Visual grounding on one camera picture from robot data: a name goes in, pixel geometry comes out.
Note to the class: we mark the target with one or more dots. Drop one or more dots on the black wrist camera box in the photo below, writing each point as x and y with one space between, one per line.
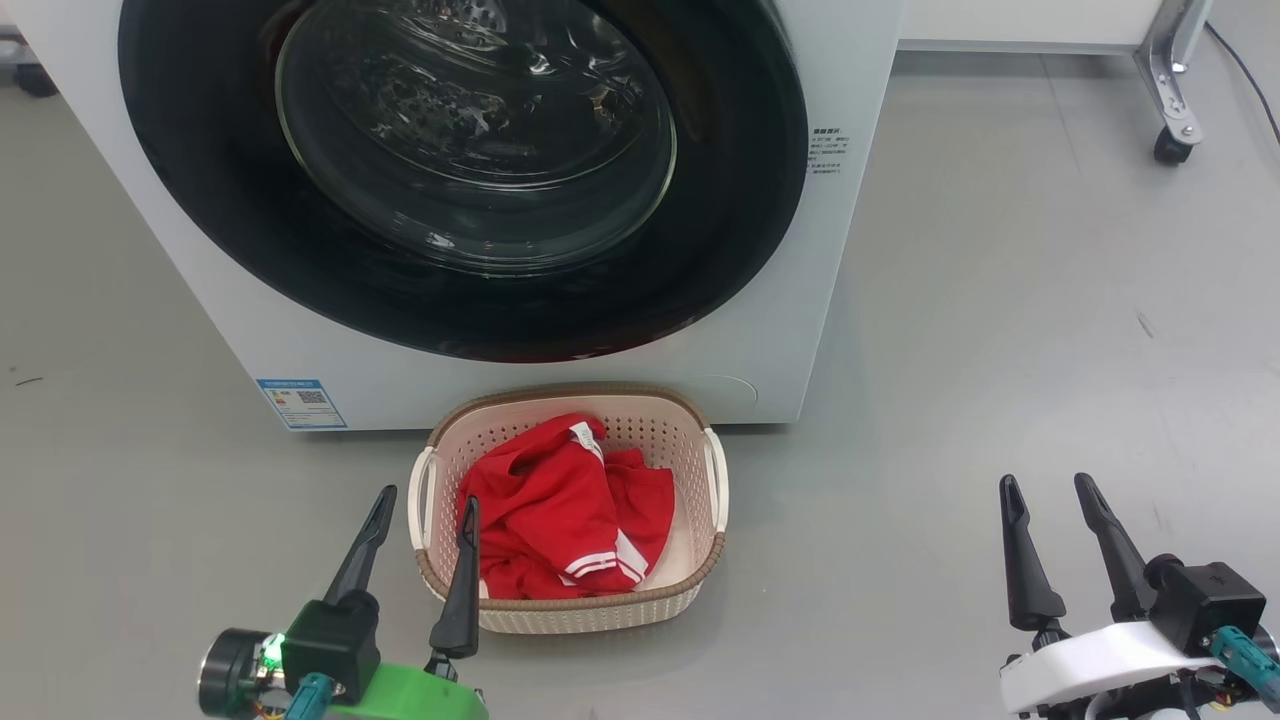
330 650
1205 605

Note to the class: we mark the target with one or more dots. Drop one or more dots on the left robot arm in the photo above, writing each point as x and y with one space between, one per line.
230 672

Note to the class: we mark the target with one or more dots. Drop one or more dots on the small black floor wheel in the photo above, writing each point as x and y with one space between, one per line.
38 80

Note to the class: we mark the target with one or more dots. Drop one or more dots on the cream perforated laundry basket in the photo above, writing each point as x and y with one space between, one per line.
675 560

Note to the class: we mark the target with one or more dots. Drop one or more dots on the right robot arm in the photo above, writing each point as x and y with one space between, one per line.
1272 640

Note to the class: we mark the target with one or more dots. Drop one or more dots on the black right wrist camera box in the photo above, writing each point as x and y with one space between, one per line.
1205 605

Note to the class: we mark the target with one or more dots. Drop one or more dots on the white cabinet panel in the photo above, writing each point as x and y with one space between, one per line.
1020 20

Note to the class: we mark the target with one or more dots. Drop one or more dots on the black caster wheel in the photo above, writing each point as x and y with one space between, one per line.
1172 148

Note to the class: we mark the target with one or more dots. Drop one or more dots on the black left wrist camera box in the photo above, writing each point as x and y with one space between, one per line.
330 650

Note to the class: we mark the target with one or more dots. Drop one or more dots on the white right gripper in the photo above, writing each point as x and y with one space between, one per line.
1090 665

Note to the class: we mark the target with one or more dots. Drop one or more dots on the blue energy label sticker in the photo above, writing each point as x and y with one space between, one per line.
300 403

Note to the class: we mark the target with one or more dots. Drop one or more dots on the red garment with white stripes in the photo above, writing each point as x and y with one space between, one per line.
550 510

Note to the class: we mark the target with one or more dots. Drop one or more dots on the white front-load washing machine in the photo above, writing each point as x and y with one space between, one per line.
850 300

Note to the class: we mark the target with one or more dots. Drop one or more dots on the black round glass washer door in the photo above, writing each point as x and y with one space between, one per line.
200 200

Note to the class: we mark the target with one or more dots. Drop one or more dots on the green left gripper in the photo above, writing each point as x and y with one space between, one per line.
420 695

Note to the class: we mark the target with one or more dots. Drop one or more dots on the silver metal frame leg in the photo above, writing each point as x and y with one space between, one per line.
1170 60

